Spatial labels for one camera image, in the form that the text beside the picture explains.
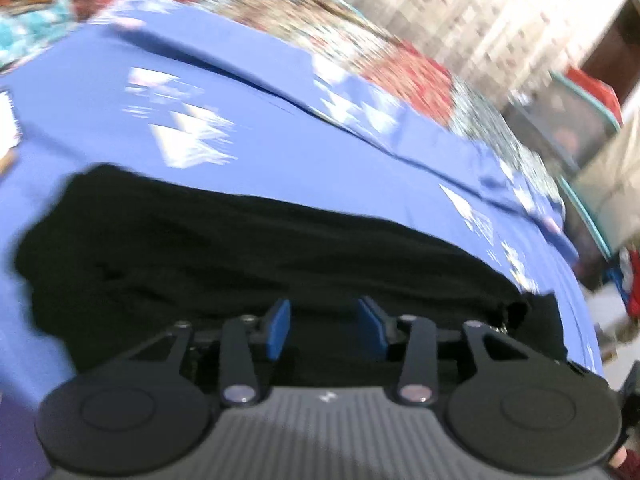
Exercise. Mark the dark wooden furniture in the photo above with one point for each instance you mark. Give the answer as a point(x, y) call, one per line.
point(615, 45)

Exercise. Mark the blue printed bedsheet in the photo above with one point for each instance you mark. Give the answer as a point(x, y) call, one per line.
point(240, 110)

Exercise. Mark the teal patterned cloth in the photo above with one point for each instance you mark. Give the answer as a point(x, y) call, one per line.
point(30, 35)

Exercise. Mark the red floral quilt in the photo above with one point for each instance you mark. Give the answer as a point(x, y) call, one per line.
point(310, 15)

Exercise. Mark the white flat object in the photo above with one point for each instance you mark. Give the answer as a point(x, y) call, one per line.
point(7, 125)

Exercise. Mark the black pants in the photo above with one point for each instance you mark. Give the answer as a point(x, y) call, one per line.
point(260, 255)

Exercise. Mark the purple cloth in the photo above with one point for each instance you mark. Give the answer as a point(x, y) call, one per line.
point(20, 440)

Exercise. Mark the beige patterned curtain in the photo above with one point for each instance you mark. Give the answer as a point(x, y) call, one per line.
point(475, 15)

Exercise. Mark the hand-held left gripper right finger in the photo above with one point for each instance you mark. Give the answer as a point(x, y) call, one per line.
point(374, 327)

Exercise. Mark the teal-edged storage box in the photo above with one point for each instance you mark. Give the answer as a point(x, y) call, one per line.
point(575, 120)

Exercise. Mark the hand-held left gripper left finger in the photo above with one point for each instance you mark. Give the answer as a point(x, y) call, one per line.
point(278, 330)

